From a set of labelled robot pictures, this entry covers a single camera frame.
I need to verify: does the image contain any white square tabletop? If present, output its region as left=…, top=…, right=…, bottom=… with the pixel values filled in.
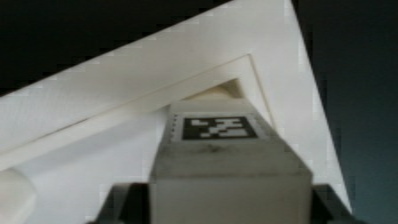
left=0, top=55, right=270, bottom=224

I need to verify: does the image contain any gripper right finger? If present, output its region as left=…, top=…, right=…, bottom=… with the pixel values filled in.
left=309, top=184, right=355, bottom=224

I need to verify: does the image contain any white U-shaped fence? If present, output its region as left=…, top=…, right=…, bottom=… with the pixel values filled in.
left=0, top=0, right=353, bottom=214

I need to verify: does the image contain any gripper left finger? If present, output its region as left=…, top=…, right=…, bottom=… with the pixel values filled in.
left=87, top=183, right=151, bottom=224

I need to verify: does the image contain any white leg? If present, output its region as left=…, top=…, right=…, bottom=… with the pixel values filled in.
left=149, top=86, right=313, bottom=224

